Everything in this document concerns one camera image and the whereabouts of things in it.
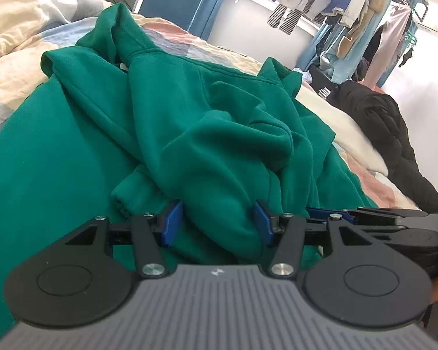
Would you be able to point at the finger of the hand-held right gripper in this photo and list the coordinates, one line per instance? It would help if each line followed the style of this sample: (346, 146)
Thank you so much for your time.
(387, 217)

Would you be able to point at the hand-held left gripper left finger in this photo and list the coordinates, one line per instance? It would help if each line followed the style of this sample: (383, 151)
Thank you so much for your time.
(171, 222)

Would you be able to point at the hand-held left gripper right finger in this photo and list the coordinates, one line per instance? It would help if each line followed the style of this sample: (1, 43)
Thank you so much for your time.
(264, 222)

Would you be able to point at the green hoodie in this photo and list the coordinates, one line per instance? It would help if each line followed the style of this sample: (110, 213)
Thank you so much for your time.
(168, 116)

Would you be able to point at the green clothes hangers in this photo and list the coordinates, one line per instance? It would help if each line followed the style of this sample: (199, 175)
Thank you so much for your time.
(411, 38)

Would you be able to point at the cream plush pillow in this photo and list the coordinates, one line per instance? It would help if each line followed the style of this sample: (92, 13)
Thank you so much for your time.
(350, 135)

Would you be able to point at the black puffer jacket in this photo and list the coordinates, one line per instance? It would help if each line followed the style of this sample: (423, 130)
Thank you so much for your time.
(379, 116)

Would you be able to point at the clear plastic bag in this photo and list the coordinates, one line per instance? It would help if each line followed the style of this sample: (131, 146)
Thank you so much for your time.
(303, 74)

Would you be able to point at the light blue hanging cloth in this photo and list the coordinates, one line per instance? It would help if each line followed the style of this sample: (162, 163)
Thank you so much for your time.
(345, 65)

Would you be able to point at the pink hanging trousers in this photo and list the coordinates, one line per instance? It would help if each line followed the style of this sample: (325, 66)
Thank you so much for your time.
(390, 43)

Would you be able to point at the striped hanging garment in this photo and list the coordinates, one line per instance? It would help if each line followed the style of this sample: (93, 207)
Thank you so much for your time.
(286, 20)

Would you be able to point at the tan hanging garment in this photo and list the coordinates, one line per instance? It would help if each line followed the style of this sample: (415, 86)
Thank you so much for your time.
(372, 7)

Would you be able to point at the blue curtain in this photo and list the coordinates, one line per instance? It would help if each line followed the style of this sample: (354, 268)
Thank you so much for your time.
(213, 7)

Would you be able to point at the patchwork quilt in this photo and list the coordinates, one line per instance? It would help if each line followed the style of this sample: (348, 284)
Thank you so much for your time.
(14, 43)

